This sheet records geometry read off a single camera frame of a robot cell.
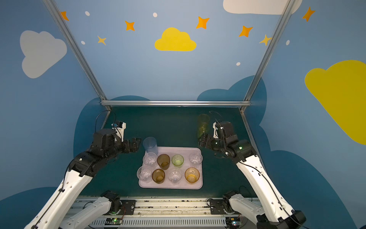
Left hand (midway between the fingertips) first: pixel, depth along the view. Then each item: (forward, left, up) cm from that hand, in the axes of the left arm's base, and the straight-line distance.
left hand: (135, 138), depth 71 cm
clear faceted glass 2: (-9, -1, -26) cm, 28 cm away
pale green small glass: (0, -21, -25) cm, 33 cm away
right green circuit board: (-32, -51, -26) cm, 66 cm away
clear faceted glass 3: (-10, -20, -26) cm, 34 cm away
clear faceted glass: (-1, -4, -20) cm, 21 cm away
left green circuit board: (-33, +10, -26) cm, 43 cm away
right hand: (+1, -37, -1) cm, 37 cm away
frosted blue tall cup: (+8, -3, -17) cm, 19 cm away
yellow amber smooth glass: (-9, -30, -25) cm, 40 cm away
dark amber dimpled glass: (-3, -13, -20) cm, 24 cm away
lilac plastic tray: (-14, -25, -26) cm, 39 cm away
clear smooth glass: (-2, -32, -19) cm, 37 cm away
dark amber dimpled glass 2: (-10, -10, -25) cm, 28 cm away
